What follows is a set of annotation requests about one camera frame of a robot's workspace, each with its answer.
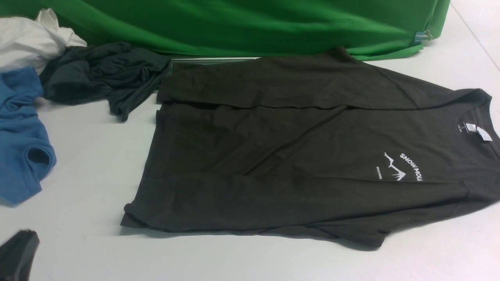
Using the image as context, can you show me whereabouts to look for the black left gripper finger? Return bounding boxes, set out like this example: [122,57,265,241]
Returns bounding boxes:
[0,229,40,281]

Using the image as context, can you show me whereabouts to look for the dark gray long-sleeve shirt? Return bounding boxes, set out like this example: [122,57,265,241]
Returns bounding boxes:
[120,47,500,248]

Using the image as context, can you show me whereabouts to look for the blue crumpled shirt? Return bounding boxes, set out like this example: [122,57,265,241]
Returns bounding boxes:
[0,66,57,206]

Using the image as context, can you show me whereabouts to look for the dark teal crumpled shirt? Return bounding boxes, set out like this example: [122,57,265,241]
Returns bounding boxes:
[39,42,171,122]

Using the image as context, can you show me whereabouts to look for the white crumpled shirt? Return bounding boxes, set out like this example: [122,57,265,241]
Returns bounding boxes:
[0,8,87,74]

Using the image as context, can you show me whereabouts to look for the green backdrop cloth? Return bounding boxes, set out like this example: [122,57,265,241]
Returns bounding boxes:
[1,0,450,61]

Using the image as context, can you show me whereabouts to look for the blue binder clip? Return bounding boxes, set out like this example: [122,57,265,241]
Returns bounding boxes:
[414,30,433,45]

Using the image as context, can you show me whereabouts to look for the metal table cable hatch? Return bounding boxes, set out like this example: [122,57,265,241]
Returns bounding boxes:
[172,57,260,65]

